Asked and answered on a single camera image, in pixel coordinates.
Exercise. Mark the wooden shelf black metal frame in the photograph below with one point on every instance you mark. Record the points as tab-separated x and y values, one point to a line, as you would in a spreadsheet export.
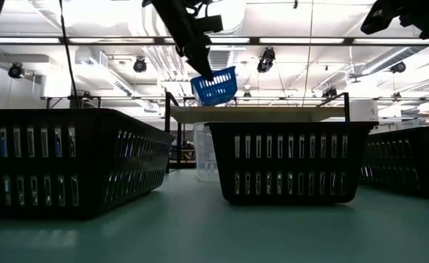
254	114

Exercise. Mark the clear plastic bin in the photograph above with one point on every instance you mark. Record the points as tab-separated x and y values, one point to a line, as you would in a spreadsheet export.
205	153

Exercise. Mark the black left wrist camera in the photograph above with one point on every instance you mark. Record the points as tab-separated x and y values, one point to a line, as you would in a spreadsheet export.
210	23

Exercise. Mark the teal table mat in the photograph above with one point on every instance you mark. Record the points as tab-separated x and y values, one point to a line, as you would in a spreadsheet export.
214	237

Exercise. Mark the blue slotted plastic basket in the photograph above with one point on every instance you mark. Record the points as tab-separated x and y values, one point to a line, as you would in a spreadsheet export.
218	91

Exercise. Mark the black slotted plastic basket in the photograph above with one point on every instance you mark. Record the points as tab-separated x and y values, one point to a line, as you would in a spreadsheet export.
90	120
400	164
291	164

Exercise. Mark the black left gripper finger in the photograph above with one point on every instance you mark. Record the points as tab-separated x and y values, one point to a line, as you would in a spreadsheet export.
199	65
207	62

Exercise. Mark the black background rig frame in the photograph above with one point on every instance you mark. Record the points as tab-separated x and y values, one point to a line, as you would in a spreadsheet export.
71	98

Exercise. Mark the white room pillar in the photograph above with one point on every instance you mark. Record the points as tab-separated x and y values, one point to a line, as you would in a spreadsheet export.
364	111

